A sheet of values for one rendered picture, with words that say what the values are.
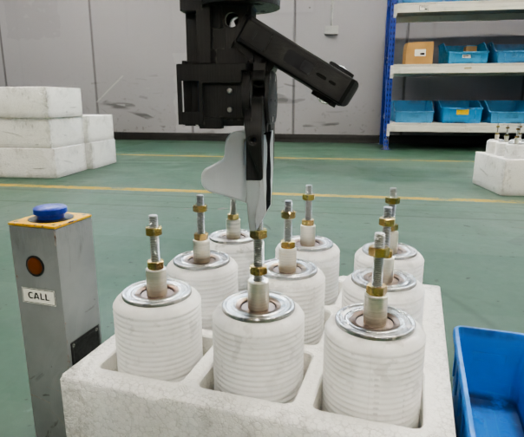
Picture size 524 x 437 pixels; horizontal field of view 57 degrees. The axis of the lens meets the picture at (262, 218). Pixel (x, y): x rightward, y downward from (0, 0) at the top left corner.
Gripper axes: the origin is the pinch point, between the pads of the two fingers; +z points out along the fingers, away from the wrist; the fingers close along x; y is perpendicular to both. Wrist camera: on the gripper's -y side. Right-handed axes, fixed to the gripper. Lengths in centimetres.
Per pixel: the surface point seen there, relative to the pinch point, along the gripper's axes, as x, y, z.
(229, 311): 2.2, 3.1, 9.7
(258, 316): 2.7, 0.2, 9.8
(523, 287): -77, -56, 35
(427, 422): 6.6, -15.6, 17.2
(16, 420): -11, 38, 35
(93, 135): -273, 156, 13
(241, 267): -21.1, 6.1, 13.4
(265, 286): 0.6, -0.2, 7.5
